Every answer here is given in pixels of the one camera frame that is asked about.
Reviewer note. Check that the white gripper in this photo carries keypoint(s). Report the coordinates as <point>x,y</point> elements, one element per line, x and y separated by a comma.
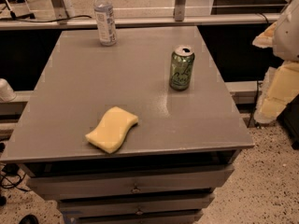
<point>287,36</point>

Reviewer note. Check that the green soda can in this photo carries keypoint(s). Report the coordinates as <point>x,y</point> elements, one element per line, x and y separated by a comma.
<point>182,59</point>

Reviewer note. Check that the grey drawer cabinet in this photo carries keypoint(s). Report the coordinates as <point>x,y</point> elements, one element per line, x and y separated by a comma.
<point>82,80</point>

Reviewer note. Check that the middle grey drawer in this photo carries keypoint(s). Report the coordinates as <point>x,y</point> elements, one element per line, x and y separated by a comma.
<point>138,205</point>

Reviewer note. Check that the grey drawer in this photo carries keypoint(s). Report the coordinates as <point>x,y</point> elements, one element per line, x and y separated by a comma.
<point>138,205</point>
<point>171,217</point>
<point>135,182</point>

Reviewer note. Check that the clear plastic water bottle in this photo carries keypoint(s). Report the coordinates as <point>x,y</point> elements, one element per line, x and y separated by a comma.
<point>104,15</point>

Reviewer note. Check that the yellow sponge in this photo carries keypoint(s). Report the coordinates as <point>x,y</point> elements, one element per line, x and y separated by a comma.
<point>112,129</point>

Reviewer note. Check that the bottom grey drawer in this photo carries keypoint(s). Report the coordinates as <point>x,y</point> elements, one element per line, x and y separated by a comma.
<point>171,217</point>

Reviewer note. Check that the top grey drawer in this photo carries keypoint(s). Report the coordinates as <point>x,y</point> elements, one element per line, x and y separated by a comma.
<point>135,182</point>

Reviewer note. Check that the metal frame post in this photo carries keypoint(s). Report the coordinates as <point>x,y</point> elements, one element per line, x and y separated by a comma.
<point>179,10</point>

